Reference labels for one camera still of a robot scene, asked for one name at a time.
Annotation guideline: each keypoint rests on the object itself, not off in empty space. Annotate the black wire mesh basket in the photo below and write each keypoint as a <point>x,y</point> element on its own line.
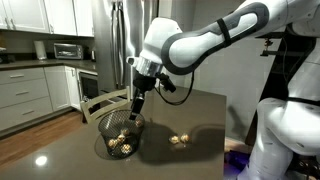
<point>110,127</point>

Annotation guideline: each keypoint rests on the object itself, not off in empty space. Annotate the toaster oven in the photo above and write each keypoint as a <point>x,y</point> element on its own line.
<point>68,51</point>

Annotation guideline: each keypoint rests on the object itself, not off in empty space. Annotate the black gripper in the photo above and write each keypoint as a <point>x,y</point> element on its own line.
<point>142,84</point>

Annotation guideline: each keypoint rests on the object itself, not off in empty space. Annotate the wooden chair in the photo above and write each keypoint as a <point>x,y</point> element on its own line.
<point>99,106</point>

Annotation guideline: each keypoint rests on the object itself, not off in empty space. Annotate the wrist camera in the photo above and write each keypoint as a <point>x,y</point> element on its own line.
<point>166,82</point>

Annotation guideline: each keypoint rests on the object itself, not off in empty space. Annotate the paper towel roll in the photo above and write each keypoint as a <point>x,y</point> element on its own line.
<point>40,50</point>

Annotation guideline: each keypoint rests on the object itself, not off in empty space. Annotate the built-in black oven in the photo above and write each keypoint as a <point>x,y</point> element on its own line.
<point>89,86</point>

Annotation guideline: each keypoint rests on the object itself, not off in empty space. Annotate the white upper kitchen cabinets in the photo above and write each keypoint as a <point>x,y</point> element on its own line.
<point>59,17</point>

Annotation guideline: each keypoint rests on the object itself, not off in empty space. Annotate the white lower kitchen cabinets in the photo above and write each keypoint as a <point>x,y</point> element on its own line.
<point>31,93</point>

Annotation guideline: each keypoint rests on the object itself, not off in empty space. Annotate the white kitchen cabinets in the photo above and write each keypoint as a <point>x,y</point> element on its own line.
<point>59,17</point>
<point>31,93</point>

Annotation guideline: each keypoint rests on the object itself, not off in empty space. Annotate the burger candy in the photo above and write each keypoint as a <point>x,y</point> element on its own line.
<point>125,131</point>
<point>112,143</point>
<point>121,138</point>
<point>139,123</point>

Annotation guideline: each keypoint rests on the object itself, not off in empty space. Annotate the stainless steel refrigerator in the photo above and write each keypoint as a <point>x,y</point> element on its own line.
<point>120,27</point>

